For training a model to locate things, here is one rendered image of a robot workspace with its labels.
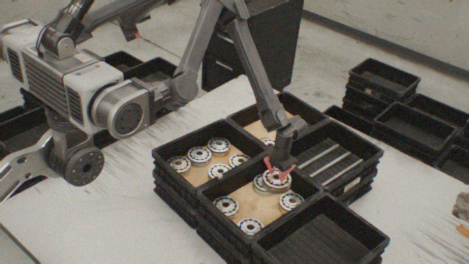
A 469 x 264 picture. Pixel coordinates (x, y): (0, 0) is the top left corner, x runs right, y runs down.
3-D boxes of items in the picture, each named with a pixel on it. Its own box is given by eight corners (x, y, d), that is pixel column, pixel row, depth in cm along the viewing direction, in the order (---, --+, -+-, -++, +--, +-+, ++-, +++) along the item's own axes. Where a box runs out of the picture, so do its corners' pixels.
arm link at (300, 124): (259, 119, 166) (275, 112, 160) (279, 106, 174) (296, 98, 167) (276, 150, 167) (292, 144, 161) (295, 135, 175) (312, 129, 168)
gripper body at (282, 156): (276, 149, 175) (278, 132, 171) (296, 164, 169) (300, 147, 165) (263, 156, 172) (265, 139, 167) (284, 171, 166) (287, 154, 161)
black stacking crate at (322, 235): (310, 324, 157) (317, 302, 150) (247, 263, 174) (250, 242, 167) (383, 260, 179) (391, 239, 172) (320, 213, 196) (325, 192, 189)
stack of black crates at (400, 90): (403, 131, 362) (422, 77, 335) (384, 149, 343) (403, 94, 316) (355, 108, 381) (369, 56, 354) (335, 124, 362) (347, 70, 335)
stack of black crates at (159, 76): (145, 154, 320) (142, 96, 293) (116, 133, 335) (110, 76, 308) (189, 128, 345) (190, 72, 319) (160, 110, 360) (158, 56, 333)
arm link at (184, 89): (199, -7, 166) (216, -22, 158) (231, 17, 172) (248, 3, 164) (154, 102, 144) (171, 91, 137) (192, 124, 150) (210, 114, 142)
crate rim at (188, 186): (195, 195, 185) (195, 191, 184) (149, 154, 202) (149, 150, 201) (269, 155, 208) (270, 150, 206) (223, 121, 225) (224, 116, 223)
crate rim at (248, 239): (248, 245, 168) (249, 240, 167) (195, 195, 185) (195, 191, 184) (324, 195, 191) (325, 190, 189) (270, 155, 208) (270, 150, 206)
